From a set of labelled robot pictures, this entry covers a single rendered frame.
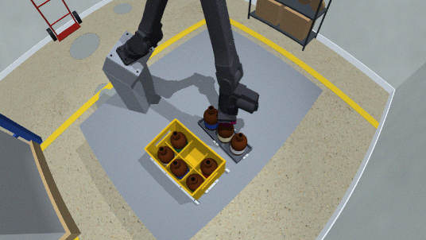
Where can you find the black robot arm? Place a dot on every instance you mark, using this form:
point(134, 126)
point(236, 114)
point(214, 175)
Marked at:
point(222, 41)

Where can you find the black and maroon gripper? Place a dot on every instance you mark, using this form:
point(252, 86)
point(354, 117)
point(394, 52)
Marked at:
point(223, 118)

